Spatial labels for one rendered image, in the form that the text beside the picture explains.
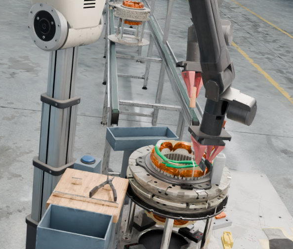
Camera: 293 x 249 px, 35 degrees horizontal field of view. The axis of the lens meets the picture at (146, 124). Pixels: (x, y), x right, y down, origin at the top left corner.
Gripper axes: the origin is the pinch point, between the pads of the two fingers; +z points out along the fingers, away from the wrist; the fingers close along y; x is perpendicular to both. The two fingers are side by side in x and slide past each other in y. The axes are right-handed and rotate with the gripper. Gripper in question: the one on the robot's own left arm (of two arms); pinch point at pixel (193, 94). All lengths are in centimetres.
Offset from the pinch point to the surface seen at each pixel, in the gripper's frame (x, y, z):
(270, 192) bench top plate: 55, 58, 37
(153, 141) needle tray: 33.9, -1.7, 16.3
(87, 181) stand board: 4.5, -28.6, 27.2
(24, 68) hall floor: 456, -56, -39
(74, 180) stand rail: 2.7, -32.6, 26.6
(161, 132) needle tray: 45.0, 4.0, 13.1
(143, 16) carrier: 275, 46, -80
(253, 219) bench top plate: 36, 41, 45
